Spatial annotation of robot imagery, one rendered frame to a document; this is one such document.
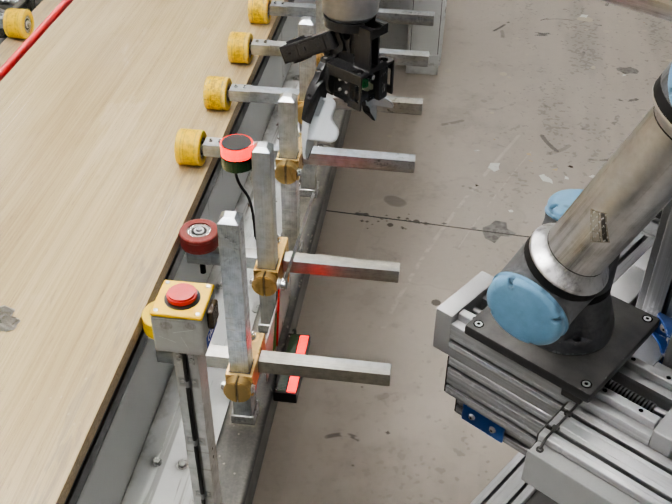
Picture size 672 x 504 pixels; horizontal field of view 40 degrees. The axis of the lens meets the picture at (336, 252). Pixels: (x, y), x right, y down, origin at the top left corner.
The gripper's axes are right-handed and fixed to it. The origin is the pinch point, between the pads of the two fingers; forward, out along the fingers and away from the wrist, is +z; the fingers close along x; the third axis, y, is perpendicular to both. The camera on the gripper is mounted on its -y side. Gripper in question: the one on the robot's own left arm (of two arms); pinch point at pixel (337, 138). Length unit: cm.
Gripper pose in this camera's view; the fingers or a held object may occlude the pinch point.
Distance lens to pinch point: 135.7
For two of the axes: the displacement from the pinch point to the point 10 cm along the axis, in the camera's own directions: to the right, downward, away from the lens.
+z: -0.1, 7.8, 6.2
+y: 7.4, 4.2, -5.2
